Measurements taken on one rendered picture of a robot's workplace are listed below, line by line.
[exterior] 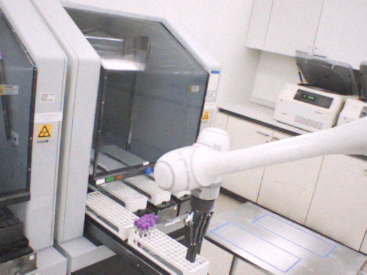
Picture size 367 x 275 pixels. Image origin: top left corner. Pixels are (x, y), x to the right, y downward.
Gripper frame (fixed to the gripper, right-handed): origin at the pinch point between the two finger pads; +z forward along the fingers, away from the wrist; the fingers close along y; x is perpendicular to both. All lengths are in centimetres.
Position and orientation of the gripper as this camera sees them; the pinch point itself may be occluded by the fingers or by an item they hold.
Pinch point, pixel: (191, 251)
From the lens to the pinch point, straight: 130.0
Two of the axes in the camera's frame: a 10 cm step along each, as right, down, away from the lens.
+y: -6.6, 0.9, -7.5
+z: -1.6, 9.5, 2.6
